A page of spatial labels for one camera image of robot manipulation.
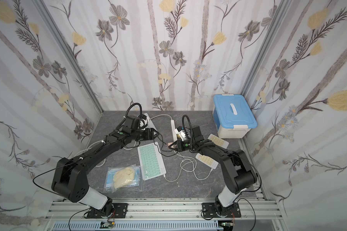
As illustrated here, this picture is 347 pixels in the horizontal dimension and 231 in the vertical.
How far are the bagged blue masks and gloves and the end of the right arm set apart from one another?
0.27 meters

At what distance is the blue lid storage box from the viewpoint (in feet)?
3.04

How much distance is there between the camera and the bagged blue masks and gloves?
814mm

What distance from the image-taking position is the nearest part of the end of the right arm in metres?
0.73

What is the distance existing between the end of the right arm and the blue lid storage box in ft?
0.87

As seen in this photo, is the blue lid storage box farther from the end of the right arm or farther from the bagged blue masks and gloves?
the bagged blue masks and gloves

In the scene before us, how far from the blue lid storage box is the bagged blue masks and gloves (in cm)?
62
